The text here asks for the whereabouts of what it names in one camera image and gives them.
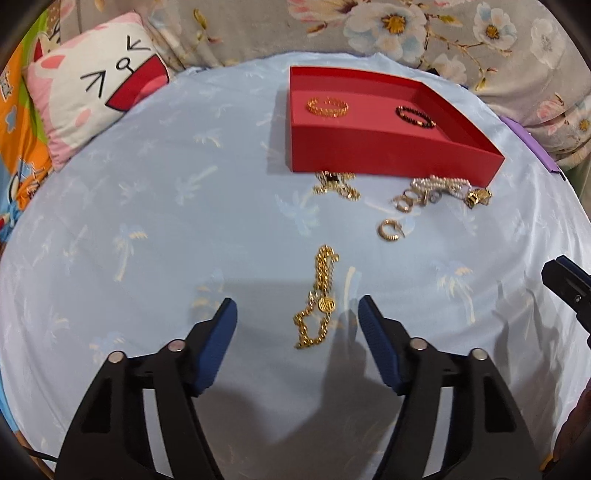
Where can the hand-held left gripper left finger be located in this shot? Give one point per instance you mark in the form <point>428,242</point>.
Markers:
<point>220,341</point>

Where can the gold hoop earring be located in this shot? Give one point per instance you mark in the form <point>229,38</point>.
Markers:
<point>383,233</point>

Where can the orange and green cartoon sheet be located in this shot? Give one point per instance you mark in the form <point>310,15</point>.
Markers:
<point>18,152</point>

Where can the grey floral blanket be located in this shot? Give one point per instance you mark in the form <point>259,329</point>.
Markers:
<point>258,27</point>

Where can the purple mat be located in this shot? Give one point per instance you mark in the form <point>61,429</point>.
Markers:
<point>540,147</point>

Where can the cartoon face pillow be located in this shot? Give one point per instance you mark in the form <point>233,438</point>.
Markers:
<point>92,92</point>

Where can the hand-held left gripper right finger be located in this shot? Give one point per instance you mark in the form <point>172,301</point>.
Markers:
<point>375,341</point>

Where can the red jewelry box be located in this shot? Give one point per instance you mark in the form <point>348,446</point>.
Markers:
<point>369,147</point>

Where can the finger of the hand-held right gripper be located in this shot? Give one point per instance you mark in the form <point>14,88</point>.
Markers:
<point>570,284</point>

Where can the light blue palm-print cloth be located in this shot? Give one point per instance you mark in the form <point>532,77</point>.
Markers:
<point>138,277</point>

